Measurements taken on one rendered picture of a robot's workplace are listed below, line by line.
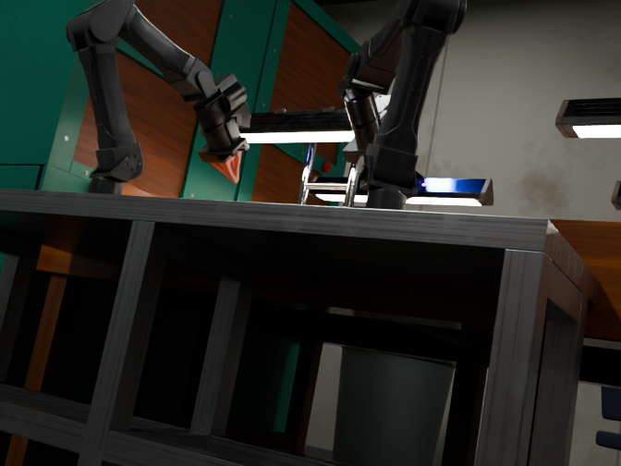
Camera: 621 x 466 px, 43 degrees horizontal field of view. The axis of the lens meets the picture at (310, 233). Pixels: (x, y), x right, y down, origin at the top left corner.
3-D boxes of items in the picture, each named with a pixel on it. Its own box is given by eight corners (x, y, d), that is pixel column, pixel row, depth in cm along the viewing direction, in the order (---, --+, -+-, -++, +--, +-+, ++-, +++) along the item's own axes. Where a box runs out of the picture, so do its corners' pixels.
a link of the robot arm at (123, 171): (117, 160, 159) (93, 151, 156) (141, 157, 153) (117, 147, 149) (110, 190, 158) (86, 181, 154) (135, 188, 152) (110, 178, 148)
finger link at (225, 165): (228, 174, 185) (214, 140, 180) (252, 174, 181) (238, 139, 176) (212, 190, 180) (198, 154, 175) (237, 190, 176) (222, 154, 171)
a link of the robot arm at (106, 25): (195, 79, 173) (87, -14, 154) (221, 74, 167) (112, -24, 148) (174, 125, 169) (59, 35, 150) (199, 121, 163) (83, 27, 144)
